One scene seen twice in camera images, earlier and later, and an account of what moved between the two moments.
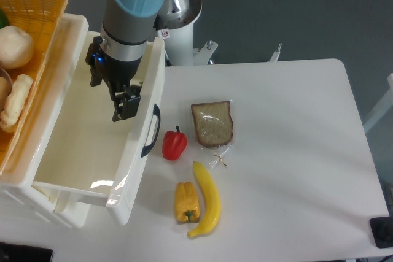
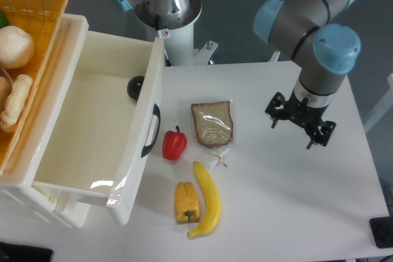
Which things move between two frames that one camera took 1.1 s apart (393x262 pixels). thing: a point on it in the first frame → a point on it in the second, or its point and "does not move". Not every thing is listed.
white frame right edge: (382, 108) does not move
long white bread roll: (15, 102) does not move
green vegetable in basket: (3, 21) does not move
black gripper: (119, 75) → (309, 118)
